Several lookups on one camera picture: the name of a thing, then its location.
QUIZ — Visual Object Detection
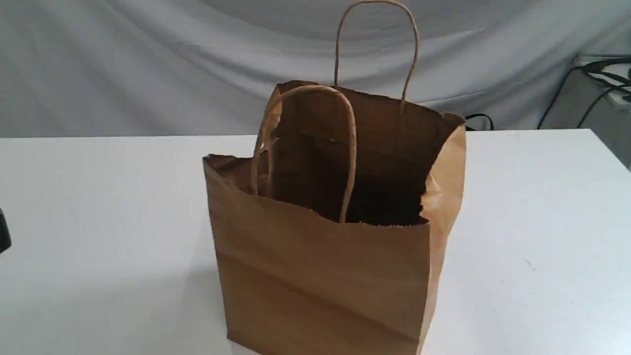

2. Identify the brown paper bag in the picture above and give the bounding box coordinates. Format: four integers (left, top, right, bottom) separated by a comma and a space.
203, 0, 467, 355

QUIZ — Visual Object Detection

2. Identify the grey backdrop cloth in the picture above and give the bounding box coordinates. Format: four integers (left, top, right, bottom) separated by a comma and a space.
0, 0, 630, 138

